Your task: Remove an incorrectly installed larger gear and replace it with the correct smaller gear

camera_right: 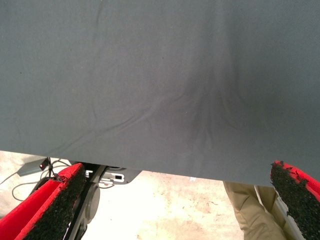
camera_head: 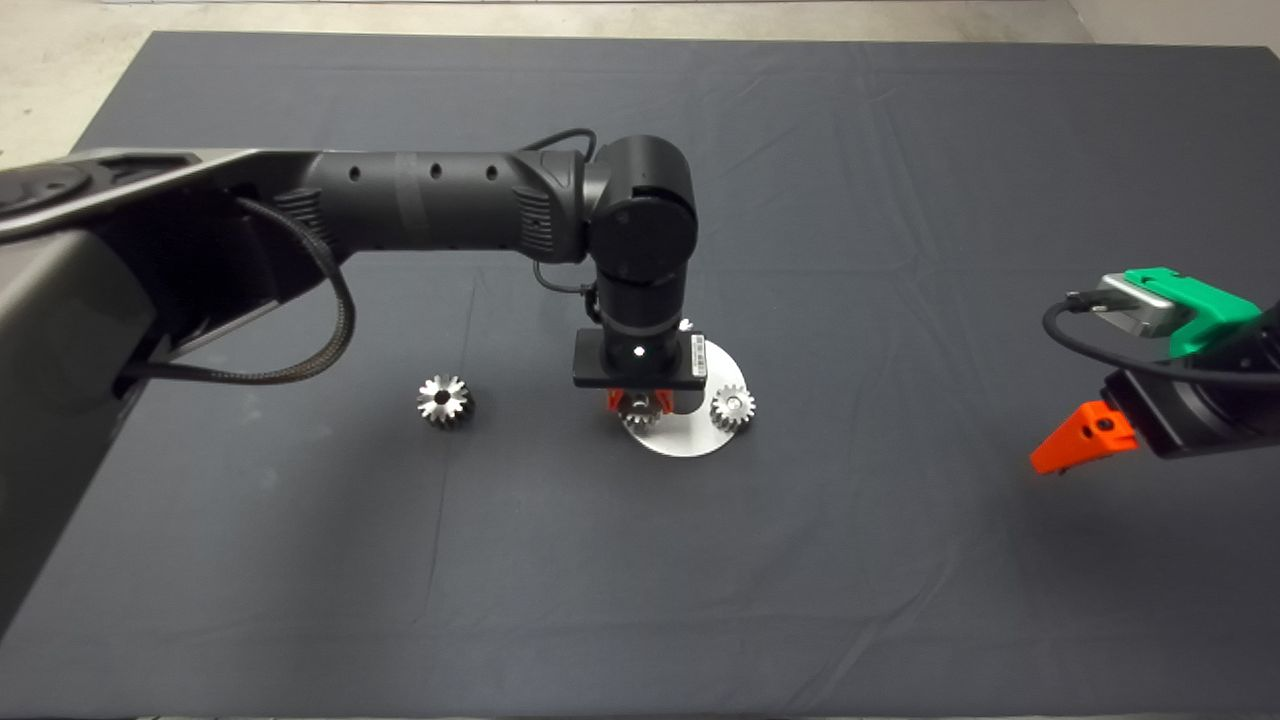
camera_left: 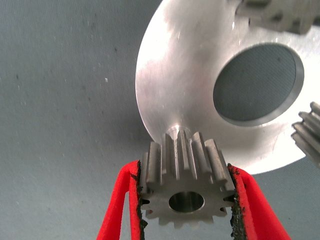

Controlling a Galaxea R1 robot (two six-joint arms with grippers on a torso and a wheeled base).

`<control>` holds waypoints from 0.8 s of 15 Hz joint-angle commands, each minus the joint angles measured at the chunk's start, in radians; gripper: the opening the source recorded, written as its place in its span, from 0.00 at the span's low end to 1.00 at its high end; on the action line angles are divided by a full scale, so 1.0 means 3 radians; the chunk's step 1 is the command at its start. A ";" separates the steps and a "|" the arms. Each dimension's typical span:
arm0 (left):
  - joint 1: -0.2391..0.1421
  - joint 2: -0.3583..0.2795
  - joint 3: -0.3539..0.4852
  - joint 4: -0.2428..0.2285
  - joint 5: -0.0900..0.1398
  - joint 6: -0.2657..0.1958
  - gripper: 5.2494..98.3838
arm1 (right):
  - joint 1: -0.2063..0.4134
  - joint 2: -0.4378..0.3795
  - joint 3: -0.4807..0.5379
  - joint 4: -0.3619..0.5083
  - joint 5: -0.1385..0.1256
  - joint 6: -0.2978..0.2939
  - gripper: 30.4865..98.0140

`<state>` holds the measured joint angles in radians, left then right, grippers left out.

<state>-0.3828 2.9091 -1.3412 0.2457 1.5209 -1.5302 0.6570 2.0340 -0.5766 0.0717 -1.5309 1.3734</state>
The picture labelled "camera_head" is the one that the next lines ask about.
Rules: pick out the larger steel gear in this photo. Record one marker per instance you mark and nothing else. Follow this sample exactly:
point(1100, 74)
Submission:
point(455, 410)

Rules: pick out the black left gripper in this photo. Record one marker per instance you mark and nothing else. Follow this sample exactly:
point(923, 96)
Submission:
point(600, 370)

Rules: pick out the smaller steel gear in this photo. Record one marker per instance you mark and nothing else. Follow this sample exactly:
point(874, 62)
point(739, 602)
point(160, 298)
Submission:
point(638, 415)

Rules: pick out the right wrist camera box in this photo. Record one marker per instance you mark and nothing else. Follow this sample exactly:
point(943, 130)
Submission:
point(1135, 305)

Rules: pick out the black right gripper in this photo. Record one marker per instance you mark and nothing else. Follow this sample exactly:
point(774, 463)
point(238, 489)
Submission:
point(1155, 425)

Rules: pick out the round metal plate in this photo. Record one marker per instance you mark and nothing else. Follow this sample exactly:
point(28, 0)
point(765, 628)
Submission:
point(700, 440)

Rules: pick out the right green camera mount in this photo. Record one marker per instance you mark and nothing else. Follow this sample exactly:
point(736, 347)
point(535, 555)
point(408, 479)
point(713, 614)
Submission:
point(1205, 310)

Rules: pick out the dark table cloth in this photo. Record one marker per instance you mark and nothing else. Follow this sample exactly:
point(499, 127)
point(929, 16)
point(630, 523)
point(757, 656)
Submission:
point(800, 600)

